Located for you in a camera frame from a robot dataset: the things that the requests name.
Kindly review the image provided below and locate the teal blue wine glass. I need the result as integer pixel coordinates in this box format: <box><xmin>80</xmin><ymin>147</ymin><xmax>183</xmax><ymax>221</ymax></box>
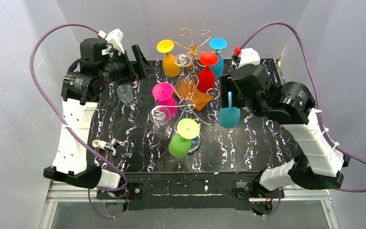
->
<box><xmin>218</xmin><ymin>92</ymin><xmax>241</xmax><ymax>128</ymax></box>

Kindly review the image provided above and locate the clear patterned wine glass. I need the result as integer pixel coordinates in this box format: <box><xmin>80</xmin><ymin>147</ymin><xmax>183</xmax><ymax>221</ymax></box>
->
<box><xmin>116</xmin><ymin>84</ymin><xmax>133</xmax><ymax>106</ymax></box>

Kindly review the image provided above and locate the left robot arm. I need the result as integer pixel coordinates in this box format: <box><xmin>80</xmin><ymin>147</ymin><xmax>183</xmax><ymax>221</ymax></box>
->
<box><xmin>43</xmin><ymin>38</ymin><xmax>155</xmax><ymax>190</ymax></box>

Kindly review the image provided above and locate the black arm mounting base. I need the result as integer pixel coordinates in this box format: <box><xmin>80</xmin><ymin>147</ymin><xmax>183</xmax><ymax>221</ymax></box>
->
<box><xmin>96</xmin><ymin>172</ymin><xmax>285</xmax><ymax>215</ymax></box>

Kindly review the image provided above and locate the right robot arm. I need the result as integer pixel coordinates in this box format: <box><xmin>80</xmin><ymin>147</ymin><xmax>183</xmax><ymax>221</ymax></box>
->
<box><xmin>220</xmin><ymin>64</ymin><xmax>349</xmax><ymax>193</ymax></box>

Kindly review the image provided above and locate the red wine glass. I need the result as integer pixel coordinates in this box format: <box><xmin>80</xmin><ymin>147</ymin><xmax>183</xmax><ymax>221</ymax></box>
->
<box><xmin>197</xmin><ymin>52</ymin><xmax>218</xmax><ymax>93</ymax></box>

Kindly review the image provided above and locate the yellow orange wine glass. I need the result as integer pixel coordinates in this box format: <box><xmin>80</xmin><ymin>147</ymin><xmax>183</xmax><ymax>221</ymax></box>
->
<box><xmin>156</xmin><ymin>39</ymin><xmax>180</xmax><ymax>77</ymax></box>

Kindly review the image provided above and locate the pink wine glass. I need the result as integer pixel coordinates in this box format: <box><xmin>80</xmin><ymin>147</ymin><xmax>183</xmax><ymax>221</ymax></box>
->
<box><xmin>152</xmin><ymin>82</ymin><xmax>178</xmax><ymax>119</ymax></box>

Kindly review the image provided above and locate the orange wooden rack base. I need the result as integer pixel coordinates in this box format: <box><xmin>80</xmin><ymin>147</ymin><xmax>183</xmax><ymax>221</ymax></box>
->
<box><xmin>173</xmin><ymin>79</ymin><xmax>213</xmax><ymax>112</ymax></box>

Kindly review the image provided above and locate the clear wine glass rear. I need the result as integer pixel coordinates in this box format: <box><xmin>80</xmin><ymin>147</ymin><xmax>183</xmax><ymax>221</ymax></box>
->
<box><xmin>174</xmin><ymin>53</ymin><xmax>192</xmax><ymax>96</ymax></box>

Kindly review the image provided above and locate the blue wine glass rear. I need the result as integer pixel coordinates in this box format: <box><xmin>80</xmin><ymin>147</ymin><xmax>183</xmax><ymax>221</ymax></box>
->
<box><xmin>209</xmin><ymin>37</ymin><xmax>227</xmax><ymax>79</ymax></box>

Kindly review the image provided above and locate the clear wine glass front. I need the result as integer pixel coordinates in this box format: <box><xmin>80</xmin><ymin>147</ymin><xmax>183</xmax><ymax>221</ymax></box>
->
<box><xmin>150</xmin><ymin>106</ymin><xmax>172</xmax><ymax>140</ymax></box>

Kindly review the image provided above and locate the green wine glass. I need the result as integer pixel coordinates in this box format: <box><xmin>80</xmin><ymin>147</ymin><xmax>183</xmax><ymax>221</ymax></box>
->
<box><xmin>168</xmin><ymin>118</ymin><xmax>200</xmax><ymax>158</ymax></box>

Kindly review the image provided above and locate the chrome faucet tap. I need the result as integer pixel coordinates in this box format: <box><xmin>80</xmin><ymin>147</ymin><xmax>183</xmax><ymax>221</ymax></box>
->
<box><xmin>92</xmin><ymin>138</ymin><xmax>126</xmax><ymax>157</ymax></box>

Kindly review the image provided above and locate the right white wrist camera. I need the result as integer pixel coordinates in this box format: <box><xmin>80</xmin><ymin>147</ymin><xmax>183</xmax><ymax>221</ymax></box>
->
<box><xmin>233</xmin><ymin>48</ymin><xmax>261</xmax><ymax>68</ymax></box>

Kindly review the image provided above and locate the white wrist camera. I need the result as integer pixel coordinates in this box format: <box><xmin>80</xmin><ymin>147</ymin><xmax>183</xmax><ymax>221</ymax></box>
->
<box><xmin>233</xmin><ymin>48</ymin><xmax>261</xmax><ymax>68</ymax></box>
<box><xmin>97</xmin><ymin>29</ymin><xmax>125</xmax><ymax>55</ymax></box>

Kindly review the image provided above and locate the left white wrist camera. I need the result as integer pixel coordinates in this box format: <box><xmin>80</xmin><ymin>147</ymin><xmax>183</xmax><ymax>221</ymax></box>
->
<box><xmin>97</xmin><ymin>29</ymin><xmax>125</xmax><ymax>55</ymax></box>

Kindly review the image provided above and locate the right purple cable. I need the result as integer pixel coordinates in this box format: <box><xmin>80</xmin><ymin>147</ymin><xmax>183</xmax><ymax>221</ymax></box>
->
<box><xmin>238</xmin><ymin>21</ymin><xmax>366</xmax><ymax>217</ymax></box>

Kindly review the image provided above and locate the silver wire glass rack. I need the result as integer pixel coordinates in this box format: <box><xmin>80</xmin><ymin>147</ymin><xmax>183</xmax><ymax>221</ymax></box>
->
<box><xmin>168</xmin><ymin>74</ymin><xmax>221</xmax><ymax>155</ymax></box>

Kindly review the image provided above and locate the gold wire glass rack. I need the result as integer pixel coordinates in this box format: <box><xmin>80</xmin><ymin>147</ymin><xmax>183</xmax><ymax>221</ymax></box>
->
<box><xmin>173</xmin><ymin>28</ymin><xmax>213</xmax><ymax>67</ymax></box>

